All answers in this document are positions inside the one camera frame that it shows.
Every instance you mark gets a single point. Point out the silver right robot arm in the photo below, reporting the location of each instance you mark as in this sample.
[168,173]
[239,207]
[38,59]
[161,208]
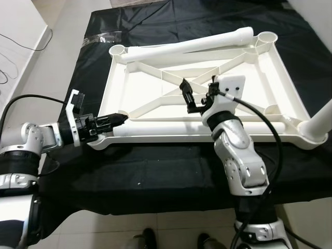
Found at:
[241,155]

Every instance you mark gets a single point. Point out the white plastic children table top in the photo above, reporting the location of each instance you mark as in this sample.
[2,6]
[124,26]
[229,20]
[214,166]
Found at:
[145,88]

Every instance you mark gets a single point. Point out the black tablecloth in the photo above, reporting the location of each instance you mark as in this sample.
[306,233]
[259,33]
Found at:
[155,176]

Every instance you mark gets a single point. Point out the clear tape strip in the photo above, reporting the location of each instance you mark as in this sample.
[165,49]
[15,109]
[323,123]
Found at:
[101,39]

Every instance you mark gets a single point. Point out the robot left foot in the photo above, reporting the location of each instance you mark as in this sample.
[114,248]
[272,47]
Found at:
[141,239]

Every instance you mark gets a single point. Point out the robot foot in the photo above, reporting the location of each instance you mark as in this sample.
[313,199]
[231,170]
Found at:
[141,239]
[211,241]

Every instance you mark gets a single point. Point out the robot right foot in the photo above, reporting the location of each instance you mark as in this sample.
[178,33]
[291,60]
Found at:
[211,241]

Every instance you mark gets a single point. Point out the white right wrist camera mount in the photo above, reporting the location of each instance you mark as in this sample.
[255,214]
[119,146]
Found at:
[231,91]

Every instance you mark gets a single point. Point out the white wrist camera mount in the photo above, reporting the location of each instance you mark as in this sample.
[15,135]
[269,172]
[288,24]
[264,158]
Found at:
[231,91]
[72,111]

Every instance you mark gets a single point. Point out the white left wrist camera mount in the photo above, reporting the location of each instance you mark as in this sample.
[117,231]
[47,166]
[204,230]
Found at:
[72,111]

